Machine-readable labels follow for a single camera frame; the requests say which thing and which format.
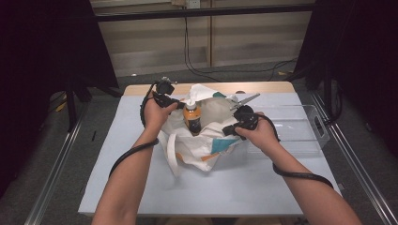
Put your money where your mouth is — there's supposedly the clear plastic storage bin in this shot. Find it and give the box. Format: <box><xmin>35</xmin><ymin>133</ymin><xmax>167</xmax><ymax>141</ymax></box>
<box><xmin>245</xmin><ymin>104</ymin><xmax>331</xmax><ymax>158</ymax></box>

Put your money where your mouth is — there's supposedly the yellow floor tape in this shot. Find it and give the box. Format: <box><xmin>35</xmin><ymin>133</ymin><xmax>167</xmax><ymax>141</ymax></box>
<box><xmin>54</xmin><ymin>100</ymin><xmax>68</xmax><ymax>113</ymax></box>

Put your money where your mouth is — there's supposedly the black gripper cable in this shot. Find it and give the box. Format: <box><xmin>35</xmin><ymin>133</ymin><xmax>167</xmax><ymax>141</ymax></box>
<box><xmin>108</xmin><ymin>82</ymin><xmax>161</xmax><ymax>180</ymax></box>
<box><xmin>256</xmin><ymin>113</ymin><xmax>335</xmax><ymax>190</ymax></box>

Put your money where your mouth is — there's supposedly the white green orange tote bag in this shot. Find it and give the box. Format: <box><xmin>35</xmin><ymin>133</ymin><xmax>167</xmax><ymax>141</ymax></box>
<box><xmin>156</xmin><ymin>82</ymin><xmax>252</xmax><ymax>178</ymax></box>

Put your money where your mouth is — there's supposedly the pale blue table mat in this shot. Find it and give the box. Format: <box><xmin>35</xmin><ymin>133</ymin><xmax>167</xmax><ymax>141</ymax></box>
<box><xmin>78</xmin><ymin>92</ymin><xmax>343</xmax><ymax>218</ymax></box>

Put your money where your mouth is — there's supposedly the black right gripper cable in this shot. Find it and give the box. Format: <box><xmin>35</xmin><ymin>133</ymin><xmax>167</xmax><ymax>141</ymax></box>
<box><xmin>256</xmin><ymin>113</ymin><xmax>335</xmax><ymax>190</ymax></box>

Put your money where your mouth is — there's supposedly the orange drink bottle white cap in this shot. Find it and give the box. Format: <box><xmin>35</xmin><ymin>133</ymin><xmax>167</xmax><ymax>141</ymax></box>
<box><xmin>182</xmin><ymin>100</ymin><xmax>203</xmax><ymax>137</ymax></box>

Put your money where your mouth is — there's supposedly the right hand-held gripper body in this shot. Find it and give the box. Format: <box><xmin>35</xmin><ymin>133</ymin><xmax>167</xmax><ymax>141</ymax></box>
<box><xmin>229</xmin><ymin>92</ymin><xmax>261</xmax><ymax>130</ymax></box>

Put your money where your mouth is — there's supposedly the silver floor rail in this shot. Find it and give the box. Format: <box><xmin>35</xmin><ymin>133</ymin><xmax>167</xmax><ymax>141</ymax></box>
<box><xmin>23</xmin><ymin>102</ymin><xmax>89</xmax><ymax>225</ymax></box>
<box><xmin>311</xmin><ymin>91</ymin><xmax>398</xmax><ymax>225</ymax></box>

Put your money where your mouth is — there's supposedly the black hanging power cable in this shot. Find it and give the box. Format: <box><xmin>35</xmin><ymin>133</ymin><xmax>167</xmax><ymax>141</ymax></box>
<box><xmin>183</xmin><ymin>16</ymin><xmax>299</xmax><ymax>83</ymax></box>

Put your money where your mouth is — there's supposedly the black metal stand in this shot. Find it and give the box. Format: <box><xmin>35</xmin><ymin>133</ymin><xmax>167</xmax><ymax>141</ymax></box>
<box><xmin>287</xmin><ymin>62</ymin><xmax>344</xmax><ymax>127</ymax></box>
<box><xmin>64</xmin><ymin>74</ymin><xmax>124</xmax><ymax>133</ymax></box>

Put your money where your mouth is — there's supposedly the black curtain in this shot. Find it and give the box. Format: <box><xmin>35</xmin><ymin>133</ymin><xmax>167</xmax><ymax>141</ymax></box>
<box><xmin>294</xmin><ymin>0</ymin><xmax>398</xmax><ymax>158</ymax></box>
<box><xmin>0</xmin><ymin>0</ymin><xmax>120</xmax><ymax>198</ymax></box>

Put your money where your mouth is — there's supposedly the black horizontal bar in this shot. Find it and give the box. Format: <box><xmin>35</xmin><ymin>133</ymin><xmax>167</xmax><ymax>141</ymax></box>
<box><xmin>93</xmin><ymin>3</ymin><xmax>315</xmax><ymax>23</ymax></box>

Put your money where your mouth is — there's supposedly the person's right hand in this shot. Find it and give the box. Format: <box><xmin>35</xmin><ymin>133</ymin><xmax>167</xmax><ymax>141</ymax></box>
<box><xmin>235</xmin><ymin>112</ymin><xmax>281</xmax><ymax>158</ymax></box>

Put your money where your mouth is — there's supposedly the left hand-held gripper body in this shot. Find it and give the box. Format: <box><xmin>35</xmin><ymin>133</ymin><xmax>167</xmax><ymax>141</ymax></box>
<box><xmin>153</xmin><ymin>77</ymin><xmax>178</xmax><ymax>108</ymax></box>

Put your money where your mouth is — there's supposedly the person's left hand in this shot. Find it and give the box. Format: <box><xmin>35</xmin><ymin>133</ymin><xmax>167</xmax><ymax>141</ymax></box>
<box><xmin>143</xmin><ymin>97</ymin><xmax>178</xmax><ymax>139</ymax></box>

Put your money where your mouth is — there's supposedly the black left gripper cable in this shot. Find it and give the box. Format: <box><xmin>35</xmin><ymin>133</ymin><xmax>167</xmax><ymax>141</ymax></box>
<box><xmin>108</xmin><ymin>82</ymin><xmax>161</xmax><ymax>180</ymax></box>

